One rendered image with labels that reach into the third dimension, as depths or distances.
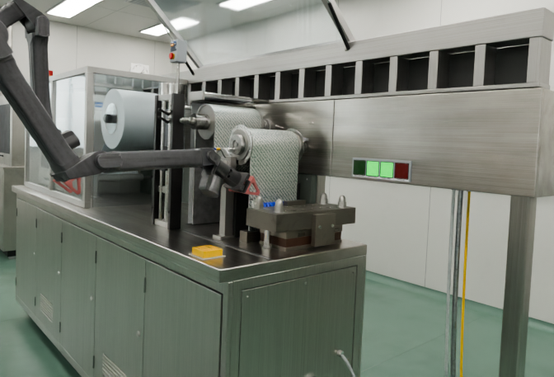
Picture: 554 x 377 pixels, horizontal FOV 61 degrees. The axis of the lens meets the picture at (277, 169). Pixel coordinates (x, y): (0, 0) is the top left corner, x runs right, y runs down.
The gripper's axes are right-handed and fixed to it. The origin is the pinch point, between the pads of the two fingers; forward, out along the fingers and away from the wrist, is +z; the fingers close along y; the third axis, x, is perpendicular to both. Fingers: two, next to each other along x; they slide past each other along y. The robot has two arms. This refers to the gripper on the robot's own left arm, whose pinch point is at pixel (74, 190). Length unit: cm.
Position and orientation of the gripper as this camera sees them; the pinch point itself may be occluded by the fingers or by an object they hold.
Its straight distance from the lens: 193.6
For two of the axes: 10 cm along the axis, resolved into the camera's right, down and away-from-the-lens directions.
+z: 2.8, 8.6, 4.2
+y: -7.6, -0.7, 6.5
